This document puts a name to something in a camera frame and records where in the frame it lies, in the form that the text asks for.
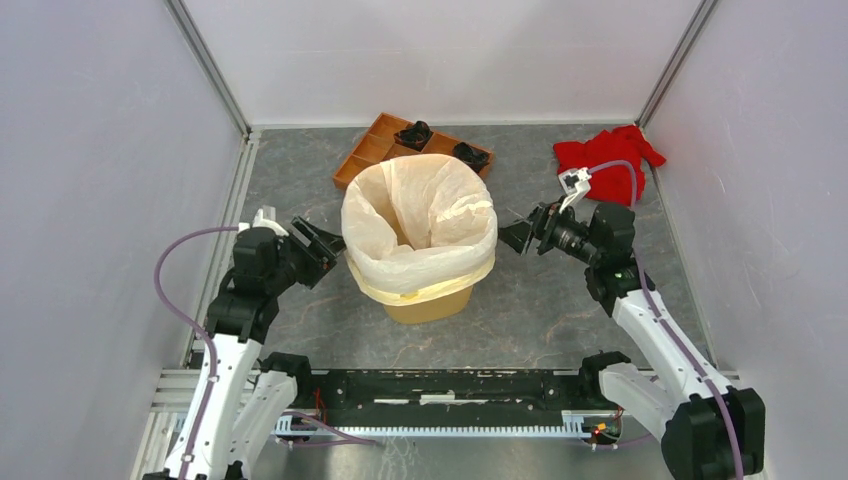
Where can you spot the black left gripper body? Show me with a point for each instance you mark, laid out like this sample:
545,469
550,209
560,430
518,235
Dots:
287,256

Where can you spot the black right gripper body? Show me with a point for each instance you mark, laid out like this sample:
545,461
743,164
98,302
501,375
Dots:
561,232

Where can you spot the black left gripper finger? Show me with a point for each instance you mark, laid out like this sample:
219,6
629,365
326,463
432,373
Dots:
321,242
319,262

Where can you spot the yellow mesh trash bin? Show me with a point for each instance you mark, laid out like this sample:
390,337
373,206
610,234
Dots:
424,298

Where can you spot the cream plastic trash bag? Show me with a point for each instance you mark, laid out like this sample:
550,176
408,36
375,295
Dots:
420,225

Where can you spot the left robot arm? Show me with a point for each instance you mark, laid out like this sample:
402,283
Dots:
240,397

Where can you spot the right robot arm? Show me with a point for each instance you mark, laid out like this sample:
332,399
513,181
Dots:
707,428

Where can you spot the red cloth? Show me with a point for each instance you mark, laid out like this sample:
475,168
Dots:
611,156

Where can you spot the orange compartment tray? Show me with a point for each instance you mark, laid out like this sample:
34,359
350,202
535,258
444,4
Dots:
390,137

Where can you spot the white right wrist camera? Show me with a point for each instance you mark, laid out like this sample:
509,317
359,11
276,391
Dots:
575,184

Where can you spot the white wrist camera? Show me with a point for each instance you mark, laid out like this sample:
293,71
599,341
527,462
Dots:
575,184
265,217

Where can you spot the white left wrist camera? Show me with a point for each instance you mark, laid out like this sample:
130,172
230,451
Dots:
265,217

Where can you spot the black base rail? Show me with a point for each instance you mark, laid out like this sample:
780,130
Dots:
449,397

